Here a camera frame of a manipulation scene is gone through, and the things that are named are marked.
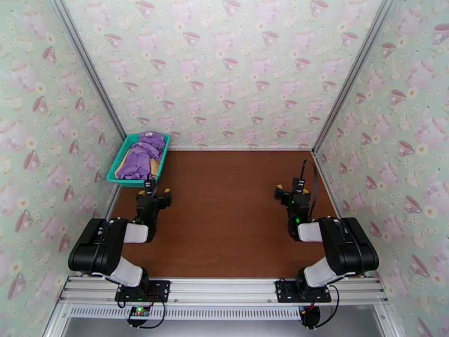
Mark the tan yellow cloth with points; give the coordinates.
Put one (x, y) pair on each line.
(155, 166)

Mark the purple shirt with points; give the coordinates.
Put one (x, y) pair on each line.
(137, 164)

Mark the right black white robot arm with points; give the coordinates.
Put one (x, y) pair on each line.
(350, 248)

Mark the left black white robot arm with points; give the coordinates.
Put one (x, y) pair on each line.
(105, 248)

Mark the teal plastic laundry basket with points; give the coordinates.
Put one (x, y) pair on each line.
(114, 174)

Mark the aluminium back edge strip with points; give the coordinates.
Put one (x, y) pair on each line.
(280, 149)

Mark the green lit circuit board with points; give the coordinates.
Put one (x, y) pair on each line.
(139, 312)

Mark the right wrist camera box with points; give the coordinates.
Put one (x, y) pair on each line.
(298, 184)

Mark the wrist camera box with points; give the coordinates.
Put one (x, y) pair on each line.
(298, 184)
(150, 186)

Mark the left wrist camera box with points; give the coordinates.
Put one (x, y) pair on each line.
(150, 186)

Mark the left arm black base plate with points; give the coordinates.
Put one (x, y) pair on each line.
(159, 290)

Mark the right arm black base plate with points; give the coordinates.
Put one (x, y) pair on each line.
(286, 290)

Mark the aluminium mounting rail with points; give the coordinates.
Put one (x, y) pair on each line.
(224, 290)

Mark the black round mount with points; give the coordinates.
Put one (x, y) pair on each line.
(311, 316)

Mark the black circuit board mount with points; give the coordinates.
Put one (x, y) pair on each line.
(138, 322)

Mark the right aluminium frame post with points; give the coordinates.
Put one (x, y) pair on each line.
(357, 65)

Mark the aluminium frame post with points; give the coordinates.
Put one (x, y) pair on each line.
(357, 65)
(88, 65)

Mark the left aluminium frame post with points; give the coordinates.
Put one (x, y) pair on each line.
(88, 65)

